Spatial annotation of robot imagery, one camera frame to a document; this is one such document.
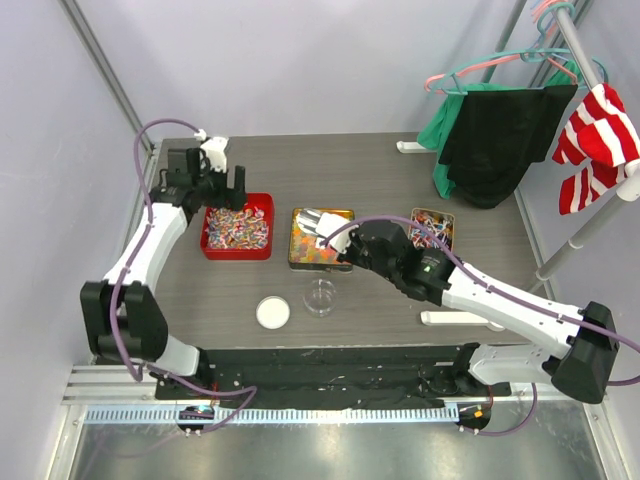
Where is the red candy tin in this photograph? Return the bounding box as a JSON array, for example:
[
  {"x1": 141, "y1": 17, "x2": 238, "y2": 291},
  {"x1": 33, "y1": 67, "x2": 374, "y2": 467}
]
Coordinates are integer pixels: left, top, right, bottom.
[{"x1": 200, "y1": 193, "x2": 275, "y2": 261}]

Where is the gold gummy tin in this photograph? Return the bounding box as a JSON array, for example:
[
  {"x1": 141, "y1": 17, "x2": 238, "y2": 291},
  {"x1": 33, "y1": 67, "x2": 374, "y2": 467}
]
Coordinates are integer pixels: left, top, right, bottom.
[{"x1": 288, "y1": 208, "x2": 353, "y2": 273}]

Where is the silver metal scoop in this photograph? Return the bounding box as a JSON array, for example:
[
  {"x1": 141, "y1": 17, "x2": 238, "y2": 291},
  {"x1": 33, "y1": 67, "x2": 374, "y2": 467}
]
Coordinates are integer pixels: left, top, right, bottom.
[{"x1": 296, "y1": 209, "x2": 331, "y2": 238}]

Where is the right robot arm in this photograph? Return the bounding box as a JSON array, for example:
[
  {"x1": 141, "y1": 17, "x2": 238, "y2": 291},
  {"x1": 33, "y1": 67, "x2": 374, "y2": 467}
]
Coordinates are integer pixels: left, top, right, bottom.
[{"x1": 329, "y1": 219, "x2": 619, "y2": 404}]

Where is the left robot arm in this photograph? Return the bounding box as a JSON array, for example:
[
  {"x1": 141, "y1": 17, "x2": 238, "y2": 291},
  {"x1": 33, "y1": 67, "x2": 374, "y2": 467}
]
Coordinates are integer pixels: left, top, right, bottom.
[{"x1": 80, "y1": 137, "x2": 247, "y2": 399}]

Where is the small gold lollipop tin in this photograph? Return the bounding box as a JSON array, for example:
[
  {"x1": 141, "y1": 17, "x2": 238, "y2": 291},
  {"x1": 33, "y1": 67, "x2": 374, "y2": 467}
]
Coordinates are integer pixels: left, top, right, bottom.
[{"x1": 408, "y1": 208, "x2": 455, "y2": 250}]

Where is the clear round jar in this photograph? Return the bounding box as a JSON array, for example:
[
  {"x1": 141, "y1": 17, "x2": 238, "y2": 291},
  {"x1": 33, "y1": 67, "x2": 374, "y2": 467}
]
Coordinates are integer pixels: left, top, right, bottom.
[{"x1": 303, "y1": 279, "x2": 337, "y2": 317}]

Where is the white round lid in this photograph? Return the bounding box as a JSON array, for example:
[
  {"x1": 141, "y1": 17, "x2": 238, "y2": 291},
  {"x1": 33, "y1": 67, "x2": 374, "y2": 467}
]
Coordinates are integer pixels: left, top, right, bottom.
[{"x1": 256, "y1": 296, "x2": 290, "y2": 330}]

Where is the green hanging garment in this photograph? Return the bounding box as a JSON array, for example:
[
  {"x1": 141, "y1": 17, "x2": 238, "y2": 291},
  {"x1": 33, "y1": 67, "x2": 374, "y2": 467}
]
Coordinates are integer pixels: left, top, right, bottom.
[{"x1": 416, "y1": 69, "x2": 581, "y2": 200}]

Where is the black hanging cloth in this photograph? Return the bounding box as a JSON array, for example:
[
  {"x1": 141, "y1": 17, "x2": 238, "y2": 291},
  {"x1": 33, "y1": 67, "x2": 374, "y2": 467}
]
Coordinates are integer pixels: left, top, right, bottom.
[{"x1": 438, "y1": 83, "x2": 579, "y2": 210}]

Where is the teal clothes hanger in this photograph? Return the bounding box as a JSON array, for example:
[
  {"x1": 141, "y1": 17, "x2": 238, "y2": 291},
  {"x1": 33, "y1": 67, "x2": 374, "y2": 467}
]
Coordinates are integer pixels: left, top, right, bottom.
[{"x1": 423, "y1": 48, "x2": 587, "y2": 96}]

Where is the red white striped sock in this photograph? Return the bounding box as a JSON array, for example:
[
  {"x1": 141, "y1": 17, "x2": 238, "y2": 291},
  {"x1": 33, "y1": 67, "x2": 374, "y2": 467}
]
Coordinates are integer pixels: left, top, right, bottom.
[{"x1": 552, "y1": 83, "x2": 639, "y2": 215}]

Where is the white clothes rack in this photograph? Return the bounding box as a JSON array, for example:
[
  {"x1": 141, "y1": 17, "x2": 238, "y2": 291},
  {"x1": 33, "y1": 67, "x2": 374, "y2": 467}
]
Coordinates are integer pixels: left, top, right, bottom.
[{"x1": 396, "y1": 0, "x2": 640, "y2": 332}]

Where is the pink clothes hanger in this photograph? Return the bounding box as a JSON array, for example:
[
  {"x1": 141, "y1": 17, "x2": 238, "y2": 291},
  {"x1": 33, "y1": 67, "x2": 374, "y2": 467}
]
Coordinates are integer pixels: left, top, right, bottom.
[{"x1": 423, "y1": 1, "x2": 579, "y2": 95}]

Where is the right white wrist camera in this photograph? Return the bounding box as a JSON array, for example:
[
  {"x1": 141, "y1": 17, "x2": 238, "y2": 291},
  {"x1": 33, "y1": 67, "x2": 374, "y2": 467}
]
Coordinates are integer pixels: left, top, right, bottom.
[{"x1": 315, "y1": 212, "x2": 353, "y2": 254}]

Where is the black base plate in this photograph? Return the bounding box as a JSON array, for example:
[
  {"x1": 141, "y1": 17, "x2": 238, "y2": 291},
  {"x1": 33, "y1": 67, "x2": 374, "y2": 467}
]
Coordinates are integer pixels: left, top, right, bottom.
[{"x1": 151, "y1": 344, "x2": 511, "y2": 410}]

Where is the aluminium frame rail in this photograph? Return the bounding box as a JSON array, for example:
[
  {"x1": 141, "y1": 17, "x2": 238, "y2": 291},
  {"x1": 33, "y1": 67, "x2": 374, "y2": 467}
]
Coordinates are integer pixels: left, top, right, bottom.
[{"x1": 64, "y1": 364, "x2": 611, "y2": 426}]

